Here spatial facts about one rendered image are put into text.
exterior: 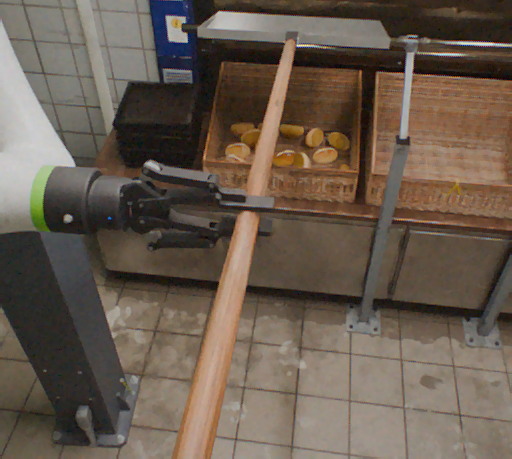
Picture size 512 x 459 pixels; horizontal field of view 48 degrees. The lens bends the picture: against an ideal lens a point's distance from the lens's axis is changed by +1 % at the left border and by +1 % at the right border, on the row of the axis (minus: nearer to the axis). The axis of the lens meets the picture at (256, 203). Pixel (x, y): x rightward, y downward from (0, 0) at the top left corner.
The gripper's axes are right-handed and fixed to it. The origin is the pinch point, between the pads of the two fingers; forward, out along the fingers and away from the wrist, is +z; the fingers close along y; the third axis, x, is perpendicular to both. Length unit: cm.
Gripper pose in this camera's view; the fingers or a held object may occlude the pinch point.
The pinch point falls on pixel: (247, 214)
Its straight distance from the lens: 77.0
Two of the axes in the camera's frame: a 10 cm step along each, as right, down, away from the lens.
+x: -1.0, 4.9, -8.7
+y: -0.3, 8.7, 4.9
